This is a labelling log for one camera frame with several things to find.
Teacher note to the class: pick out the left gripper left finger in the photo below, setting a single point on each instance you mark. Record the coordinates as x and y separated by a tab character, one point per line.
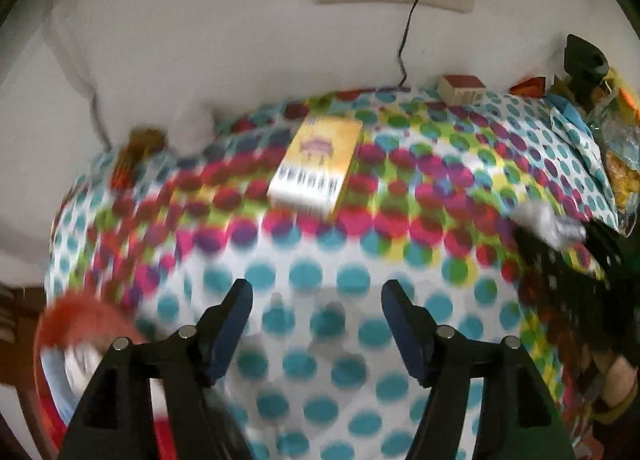
114	418

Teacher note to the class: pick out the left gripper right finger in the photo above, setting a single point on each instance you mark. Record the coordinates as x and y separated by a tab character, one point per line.
518	417

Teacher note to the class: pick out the light blue sock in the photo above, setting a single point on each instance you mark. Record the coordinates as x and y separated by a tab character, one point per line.
68	373

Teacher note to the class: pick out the red packet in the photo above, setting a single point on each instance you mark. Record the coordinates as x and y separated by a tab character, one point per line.
530	88

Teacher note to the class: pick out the polka dot bed sheet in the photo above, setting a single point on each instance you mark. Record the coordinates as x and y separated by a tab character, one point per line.
317	374

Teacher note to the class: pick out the black clamp stand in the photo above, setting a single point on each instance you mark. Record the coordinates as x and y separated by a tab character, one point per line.
586	66

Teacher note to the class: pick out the small red-top box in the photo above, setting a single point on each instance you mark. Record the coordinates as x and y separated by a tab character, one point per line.
460	90

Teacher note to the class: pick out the crumpled white tissue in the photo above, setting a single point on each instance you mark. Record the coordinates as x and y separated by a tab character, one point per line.
191	130

